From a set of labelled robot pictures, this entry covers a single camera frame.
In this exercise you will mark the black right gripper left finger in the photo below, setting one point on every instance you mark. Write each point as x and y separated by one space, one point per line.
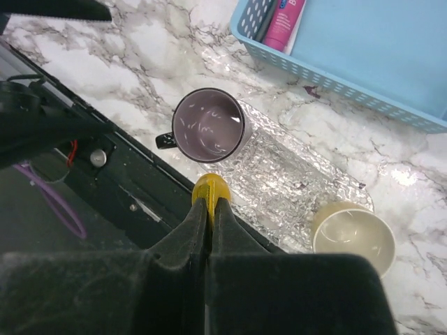
160 290

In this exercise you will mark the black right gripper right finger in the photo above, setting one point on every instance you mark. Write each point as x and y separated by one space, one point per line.
253 291

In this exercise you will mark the yellow ceramic mug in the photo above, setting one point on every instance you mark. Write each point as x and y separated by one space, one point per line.
346 227

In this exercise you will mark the yellow toothpaste tube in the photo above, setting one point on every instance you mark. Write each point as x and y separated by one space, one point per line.
210 187

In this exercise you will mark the clear textured glass tray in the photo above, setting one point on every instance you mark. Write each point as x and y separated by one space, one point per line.
278 183

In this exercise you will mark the purple grey mug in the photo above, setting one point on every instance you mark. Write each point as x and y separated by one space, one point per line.
208 126

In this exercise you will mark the light blue plastic basket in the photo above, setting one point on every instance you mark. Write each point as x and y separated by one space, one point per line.
386 55

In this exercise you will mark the pink toothpaste tube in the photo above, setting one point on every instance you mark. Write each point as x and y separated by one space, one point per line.
283 28

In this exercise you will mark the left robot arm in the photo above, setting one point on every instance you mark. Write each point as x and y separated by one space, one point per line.
25 131

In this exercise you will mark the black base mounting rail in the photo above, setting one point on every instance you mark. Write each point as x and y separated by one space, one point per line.
104 192

